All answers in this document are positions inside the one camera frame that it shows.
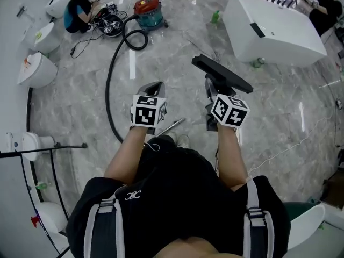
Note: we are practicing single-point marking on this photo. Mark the person's white shoe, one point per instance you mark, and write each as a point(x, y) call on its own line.
point(183, 140)

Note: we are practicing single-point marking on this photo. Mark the red and teal vacuum cleaner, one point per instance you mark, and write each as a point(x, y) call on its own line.
point(149, 11)

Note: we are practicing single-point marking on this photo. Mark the white toilet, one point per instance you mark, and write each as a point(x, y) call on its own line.
point(51, 216)
point(33, 145)
point(57, 5)
point(43, 39)
point(37, 71)

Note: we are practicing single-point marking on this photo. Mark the white and green basin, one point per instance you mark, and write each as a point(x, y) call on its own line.
point(303, 224)

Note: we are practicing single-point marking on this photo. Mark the silver metal vacuum wand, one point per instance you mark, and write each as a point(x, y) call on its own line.
point(172, 125)

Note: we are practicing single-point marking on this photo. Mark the white bathtub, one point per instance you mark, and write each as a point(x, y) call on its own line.
point(268, 31)

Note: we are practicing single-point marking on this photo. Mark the green plastic bottle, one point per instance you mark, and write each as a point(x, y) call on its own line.
point(257, 63)
point(215, 17)

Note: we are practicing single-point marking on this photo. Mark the person's right forearm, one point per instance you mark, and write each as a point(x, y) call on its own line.
point(231, 157)

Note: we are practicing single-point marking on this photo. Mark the black bathtub faucet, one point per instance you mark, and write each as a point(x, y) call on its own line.
point(291, 0)

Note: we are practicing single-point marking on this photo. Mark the person's left forearm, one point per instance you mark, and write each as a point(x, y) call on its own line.
point(126, 157)

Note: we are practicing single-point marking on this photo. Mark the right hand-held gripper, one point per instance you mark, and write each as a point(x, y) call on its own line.
point(228, 110)

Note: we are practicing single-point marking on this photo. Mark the black vacuum floor nozzle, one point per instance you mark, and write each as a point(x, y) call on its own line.
point(223, 72)

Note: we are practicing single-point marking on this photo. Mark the black metal rail frame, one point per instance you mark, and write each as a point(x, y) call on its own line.
point(40, 150)

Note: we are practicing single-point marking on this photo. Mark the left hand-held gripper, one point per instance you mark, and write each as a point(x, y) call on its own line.
point(146, 111)

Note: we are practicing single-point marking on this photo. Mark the person's black shorts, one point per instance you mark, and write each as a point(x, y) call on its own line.
point(161, 146)

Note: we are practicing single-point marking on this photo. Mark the person's black shirt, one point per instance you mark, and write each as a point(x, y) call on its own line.
point(177, 197)

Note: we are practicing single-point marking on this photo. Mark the black round equipment case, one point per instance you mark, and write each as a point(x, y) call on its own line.
point(110, 25)

